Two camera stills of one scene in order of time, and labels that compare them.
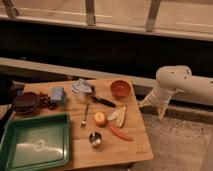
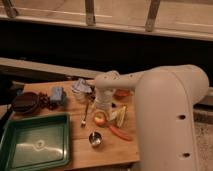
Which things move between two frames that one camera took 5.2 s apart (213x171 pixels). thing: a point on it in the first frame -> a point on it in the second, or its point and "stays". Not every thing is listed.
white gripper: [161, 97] -> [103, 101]
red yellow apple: [100, 119] stays
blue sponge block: [56, 93] stays
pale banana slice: [112, 116] stays
